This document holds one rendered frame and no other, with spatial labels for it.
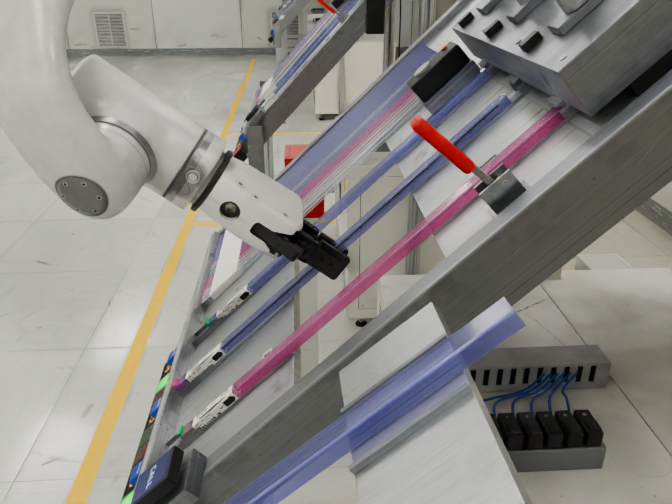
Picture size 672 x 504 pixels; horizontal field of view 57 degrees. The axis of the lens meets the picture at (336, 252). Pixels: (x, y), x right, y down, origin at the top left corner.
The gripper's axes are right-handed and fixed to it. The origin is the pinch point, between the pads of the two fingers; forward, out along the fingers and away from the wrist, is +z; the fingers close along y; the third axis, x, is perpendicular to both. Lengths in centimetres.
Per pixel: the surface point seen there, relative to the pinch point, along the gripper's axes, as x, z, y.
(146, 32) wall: 170, -132, 861
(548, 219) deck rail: -19.3, 5.0, -21.0
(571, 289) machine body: -8, 56, 41
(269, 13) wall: 48, -9, 860
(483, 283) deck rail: -12.4, 4.6, -21.0
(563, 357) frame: -2.7, 42.7, 11.9
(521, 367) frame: 1.6, 37.2, 10.1
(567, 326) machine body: -4, 52, 27
